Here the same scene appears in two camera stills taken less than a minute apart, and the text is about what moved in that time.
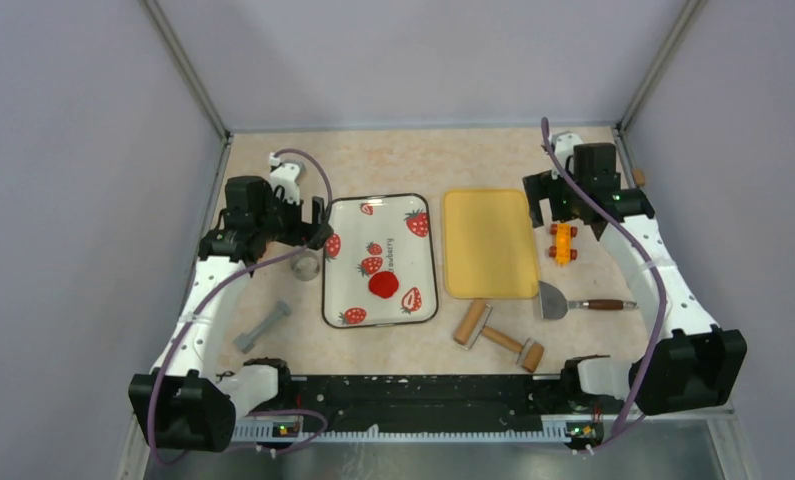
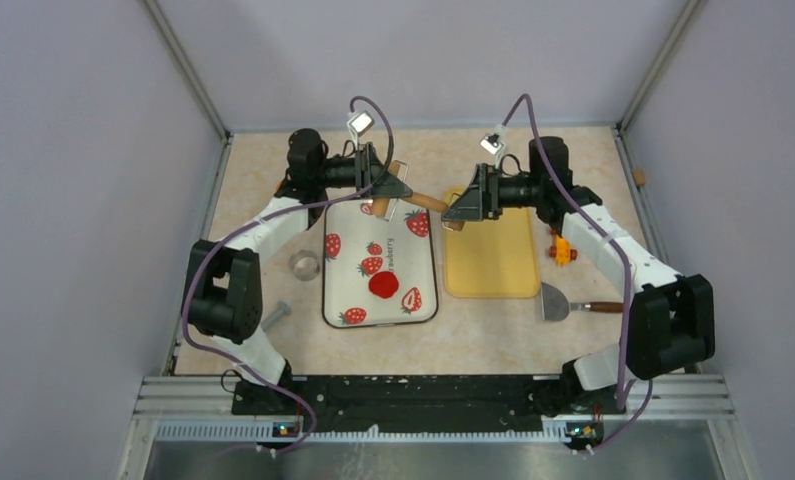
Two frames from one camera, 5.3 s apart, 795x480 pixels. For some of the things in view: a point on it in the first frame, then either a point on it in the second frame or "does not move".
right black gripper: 542,186 → 481,201
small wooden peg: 639,176 does not move
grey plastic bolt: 246,341 does not move
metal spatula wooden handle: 554,304 does not move
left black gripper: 303,232 → 368,170
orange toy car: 562,250 does not move
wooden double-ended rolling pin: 471,328 → 380,207
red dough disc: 383,284 does not move
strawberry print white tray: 379,263 does not move
